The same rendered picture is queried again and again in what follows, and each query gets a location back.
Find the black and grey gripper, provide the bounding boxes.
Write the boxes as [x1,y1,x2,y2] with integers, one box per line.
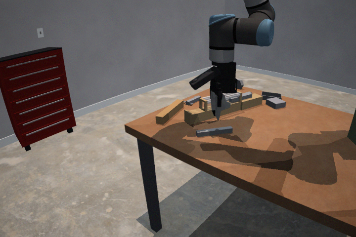
[210,61,237,120]

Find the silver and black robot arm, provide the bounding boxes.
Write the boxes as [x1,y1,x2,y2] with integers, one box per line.
[189,0,275,90]

